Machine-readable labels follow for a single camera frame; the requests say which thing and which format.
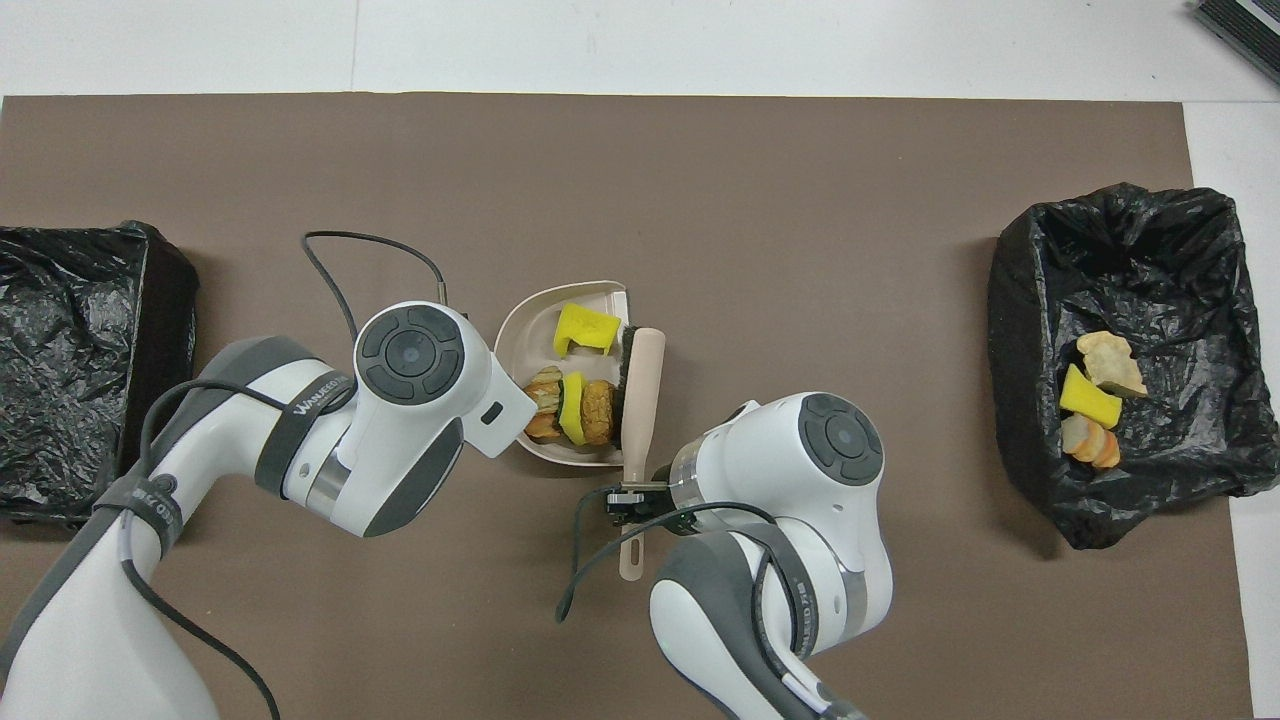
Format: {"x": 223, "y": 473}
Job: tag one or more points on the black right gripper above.
{"x": 664, "y": 500}

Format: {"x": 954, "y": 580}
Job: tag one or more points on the brown oval sponge lump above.
{"x": 599, "y": 412}

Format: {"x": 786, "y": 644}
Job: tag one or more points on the yellow curved sponge piece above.
{"x": 573, "y": 410}

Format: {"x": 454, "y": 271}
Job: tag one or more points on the beige hand brush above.
{"x": 645, "y": 390}

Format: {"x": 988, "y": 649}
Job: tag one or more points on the pale grey foam chunk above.
{"x": 545, "y": 405}

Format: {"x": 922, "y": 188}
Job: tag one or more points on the yellow and green sponge piece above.
{"x": 585, "y": 330}

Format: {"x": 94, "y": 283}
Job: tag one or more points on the beige plastic dustpan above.
{"x": 520, "y": 345}

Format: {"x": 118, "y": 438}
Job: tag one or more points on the yellow sponge wedge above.
{"x": 1090, "y": 398}

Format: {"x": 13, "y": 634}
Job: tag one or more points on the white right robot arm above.
{"x": 840, "y": 440}

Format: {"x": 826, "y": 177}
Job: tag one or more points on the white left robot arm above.
{"x": 410, "y": 355}

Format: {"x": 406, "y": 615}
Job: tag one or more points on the black bag-lined trash bin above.
{"x": 1180, "y": 300}
{"x": 80, "y": 380}

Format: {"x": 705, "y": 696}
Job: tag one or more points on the large brown table mat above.
{"x": 900, "y": 150}

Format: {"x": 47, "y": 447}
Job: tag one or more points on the dark ribbed metal object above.
{"x": 1245, "y": 25}

